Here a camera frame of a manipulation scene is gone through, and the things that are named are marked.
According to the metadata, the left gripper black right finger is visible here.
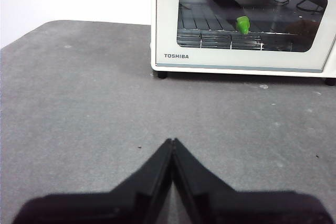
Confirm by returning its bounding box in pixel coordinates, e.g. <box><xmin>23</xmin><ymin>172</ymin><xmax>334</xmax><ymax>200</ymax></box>
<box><xmin>172</xmin><ymin>137</ymin><xmax>333</xmax><ymax>224</ymax></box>

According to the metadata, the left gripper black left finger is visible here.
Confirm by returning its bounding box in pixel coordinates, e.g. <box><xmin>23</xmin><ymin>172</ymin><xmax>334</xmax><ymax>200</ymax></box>
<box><xmin>12</xmin><ymin>137</ymin><xmax>174</xmax><ymax>224</ymax></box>

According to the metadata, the glass oven door with handle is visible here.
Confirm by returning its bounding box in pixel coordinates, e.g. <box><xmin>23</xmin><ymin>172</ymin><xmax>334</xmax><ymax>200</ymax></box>
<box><xmin>155</xmin><ymin>0</ymin><xmax>336</xmax><ymax>74</ymax></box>

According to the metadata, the purple eggplant with green stem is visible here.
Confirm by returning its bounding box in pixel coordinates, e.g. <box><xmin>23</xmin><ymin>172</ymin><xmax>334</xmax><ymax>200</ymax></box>
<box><xmin>235</xmin><ymin>16</ymin><xmax>250</xmax><ymax>35</ymax></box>

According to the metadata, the white Toshiba toaster oven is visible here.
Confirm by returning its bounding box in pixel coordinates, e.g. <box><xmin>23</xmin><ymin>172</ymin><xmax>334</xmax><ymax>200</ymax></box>
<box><xmin>151</xmin><ymin>0</ymin><xmax>336</xmax><ymax>86</ymax></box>

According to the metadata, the metal wire oven rack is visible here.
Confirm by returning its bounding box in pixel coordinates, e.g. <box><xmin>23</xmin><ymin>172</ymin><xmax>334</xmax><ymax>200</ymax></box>
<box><xmin>177</xmin><ymin>2</ymin><xmax>320</xmax><ymax>51</ymax></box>

